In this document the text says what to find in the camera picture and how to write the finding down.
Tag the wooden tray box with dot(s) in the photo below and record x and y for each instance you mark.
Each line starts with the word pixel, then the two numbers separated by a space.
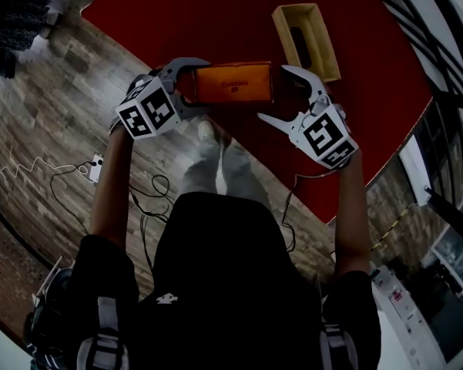
pixel 323 52

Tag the orange box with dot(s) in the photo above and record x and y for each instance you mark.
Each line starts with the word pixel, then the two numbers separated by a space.
pixel 235 83

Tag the white power strip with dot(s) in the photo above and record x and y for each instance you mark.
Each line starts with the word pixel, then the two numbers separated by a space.
pixel 96 168

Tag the person's left forearm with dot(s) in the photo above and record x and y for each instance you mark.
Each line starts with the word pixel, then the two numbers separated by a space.
pixel 109 191

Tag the person's white shoe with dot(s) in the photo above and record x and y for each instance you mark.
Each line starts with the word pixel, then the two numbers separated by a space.
pixel 206 129

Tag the red top white table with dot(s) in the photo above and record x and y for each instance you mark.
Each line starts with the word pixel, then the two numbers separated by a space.
pixel 223 21

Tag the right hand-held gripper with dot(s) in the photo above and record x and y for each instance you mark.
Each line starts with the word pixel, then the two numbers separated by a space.
pixel 323 137

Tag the black metal railing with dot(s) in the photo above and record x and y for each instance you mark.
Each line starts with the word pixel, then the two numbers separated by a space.
pixel 447 71

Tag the yellow black striped tape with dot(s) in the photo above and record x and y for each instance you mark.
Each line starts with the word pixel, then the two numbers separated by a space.
pixel 393 226

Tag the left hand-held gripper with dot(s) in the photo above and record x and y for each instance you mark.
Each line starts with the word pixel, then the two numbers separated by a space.
pixel 154 110

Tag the white cabinet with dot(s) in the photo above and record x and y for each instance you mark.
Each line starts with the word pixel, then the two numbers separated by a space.
pixel 404 322

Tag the person's grey trouser legs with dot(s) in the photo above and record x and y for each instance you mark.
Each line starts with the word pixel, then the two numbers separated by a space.
pixel 235 172

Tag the person's right forearm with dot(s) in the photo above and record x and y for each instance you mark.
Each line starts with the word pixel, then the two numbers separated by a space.
pixel 352 214

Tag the person's black shirt torso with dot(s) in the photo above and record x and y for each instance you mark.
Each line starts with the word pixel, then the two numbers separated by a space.
pixel 231 283

